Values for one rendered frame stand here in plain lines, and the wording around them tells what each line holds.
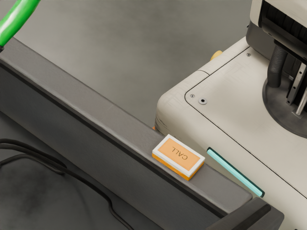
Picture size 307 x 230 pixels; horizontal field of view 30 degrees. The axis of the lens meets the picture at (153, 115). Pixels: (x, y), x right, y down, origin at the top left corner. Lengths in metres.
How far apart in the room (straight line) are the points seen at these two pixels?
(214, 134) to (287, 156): 0.20
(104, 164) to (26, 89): 0.14
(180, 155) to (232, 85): 1.02
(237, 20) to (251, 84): 0.65
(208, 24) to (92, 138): 1.57
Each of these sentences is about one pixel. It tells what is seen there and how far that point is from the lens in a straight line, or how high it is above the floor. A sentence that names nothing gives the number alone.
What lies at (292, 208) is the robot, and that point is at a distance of 1.46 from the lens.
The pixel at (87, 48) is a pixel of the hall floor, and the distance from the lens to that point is 2.08.
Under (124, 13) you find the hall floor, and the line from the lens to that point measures 2.22.
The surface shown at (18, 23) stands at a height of 1.18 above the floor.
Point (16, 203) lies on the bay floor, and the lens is 0.75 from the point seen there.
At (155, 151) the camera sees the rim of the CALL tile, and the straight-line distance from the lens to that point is 0.62.
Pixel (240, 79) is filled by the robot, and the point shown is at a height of 0.28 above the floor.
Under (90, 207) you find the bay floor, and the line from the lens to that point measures 0.74.
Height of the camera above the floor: 1.47
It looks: 51 degrees down
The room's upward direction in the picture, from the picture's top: 7 degrees clockwise
